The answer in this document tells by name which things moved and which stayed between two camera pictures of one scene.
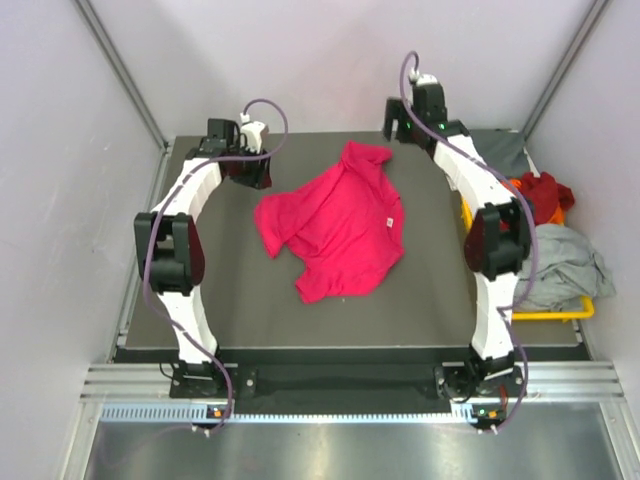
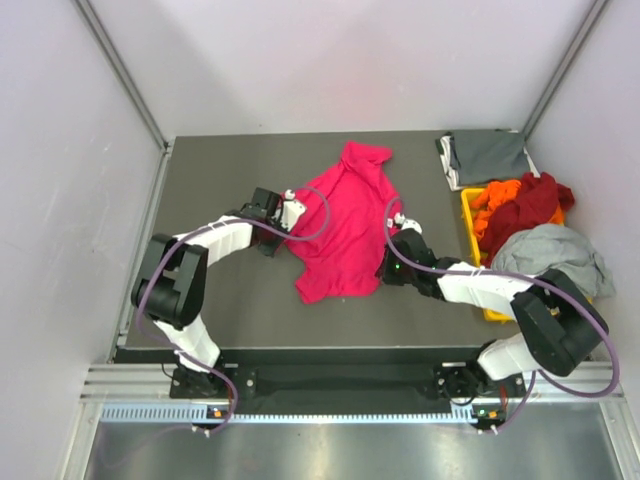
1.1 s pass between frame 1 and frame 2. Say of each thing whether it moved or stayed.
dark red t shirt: stayed
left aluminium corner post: stayed
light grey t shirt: stayed
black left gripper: moved
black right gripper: moved
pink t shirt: stayed
